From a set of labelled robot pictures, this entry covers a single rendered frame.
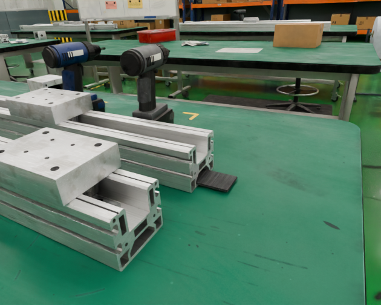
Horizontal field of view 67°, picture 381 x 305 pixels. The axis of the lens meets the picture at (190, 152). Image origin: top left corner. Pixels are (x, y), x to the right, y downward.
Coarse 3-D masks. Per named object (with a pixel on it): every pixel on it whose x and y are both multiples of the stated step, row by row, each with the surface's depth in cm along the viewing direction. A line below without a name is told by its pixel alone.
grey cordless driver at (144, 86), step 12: (132, 48) 64; (144, 48) 66; (156, 48) 69; (120, 60) 65; (132, 60) 63; (144, 60) 64; (156, 60) 68; (132, 72) 64; (144, 72) 66; (156, 72) 70; (144, 84) 69; (144, 96) 70; (144, 108) 71; (156, 108) 73; (168, 108) 79; (156, 120) 72; (168, 120) 77
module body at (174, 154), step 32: (0, 96) 84; (0, 128) 76; (32, 128) 67; (64, 128) 61; (96, 128) 58; (128, 128) 62; (160, 128) 58; (192, 128) 56; (128, 160) 57; (160, 160) 51; (192, 160) 49
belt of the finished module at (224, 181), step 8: (200, 176) 55; (208, 176) 54; (216, 176) 54; (224, 176) 54; (232, 176) 54; (200, 184) 53; (208, 184) 52; (216, 184) 52; (224, 184) 52; (232, 184) 52
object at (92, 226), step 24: (0, 144) 53; (0, 192) 44; (24, 192) 40; (120, 192) 41; (144, 192) 39; (24, 216) 43; (48, 216) 39; (72, 216) 38; (96, 216) 34; (120, 216) 34; (144, 216) 39; (72, 240) 39; (96, 240) 36; (120, 240) 35; (144, 240) 41; (120, 264) 36
